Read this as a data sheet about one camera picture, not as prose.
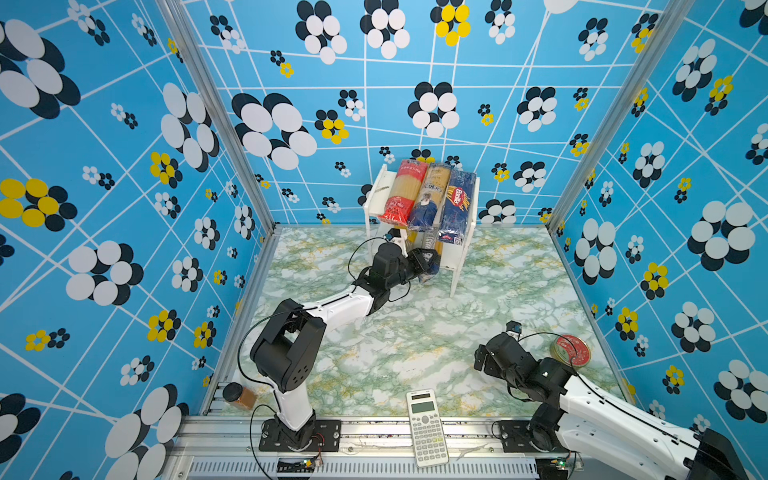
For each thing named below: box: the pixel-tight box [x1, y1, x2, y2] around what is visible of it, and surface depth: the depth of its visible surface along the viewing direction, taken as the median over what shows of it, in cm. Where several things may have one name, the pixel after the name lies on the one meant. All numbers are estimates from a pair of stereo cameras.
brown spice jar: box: [222, 382, 257, 410], surface depth 74 cm
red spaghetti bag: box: [379, 160, 428, 227], surface depth 80 cm
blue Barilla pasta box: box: [438, 169, 476, 246], surface depth 76 cm
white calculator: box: [406, 388, 449, 468], surface depth 75 cm
